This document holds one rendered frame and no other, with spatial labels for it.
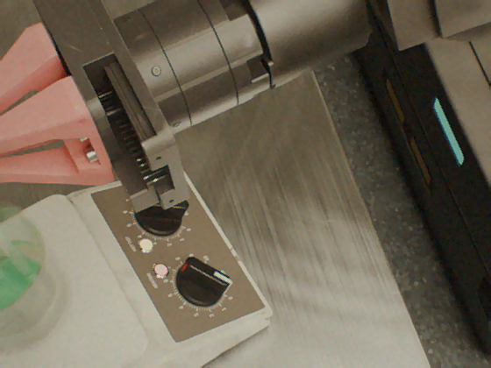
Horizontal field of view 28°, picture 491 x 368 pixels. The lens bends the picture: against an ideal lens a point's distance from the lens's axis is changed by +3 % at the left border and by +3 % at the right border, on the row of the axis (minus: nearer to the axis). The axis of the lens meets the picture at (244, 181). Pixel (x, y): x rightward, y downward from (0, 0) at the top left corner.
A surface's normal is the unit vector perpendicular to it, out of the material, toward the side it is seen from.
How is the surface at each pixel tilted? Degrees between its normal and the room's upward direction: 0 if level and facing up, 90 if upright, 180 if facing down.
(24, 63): 21
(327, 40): 69
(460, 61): 0
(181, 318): 30
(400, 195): 0
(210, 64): 42
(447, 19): 55
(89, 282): 0
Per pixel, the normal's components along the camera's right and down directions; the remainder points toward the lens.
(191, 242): 0.38, -0.60
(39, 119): -0.37, -0.23
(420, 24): 0.09, 0.50
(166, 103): 0.35, 0.46
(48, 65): 0.50, 0.78
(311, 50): 0.42, 0.68
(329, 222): -0.05, -0.40
